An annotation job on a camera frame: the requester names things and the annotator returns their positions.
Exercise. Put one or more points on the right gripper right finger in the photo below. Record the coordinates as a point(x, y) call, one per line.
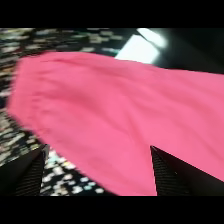
point(180, 180)

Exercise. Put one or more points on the pink garment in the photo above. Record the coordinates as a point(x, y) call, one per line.
point(116, 113)

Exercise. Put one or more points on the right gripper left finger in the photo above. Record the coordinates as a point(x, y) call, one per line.
point(23, 176)

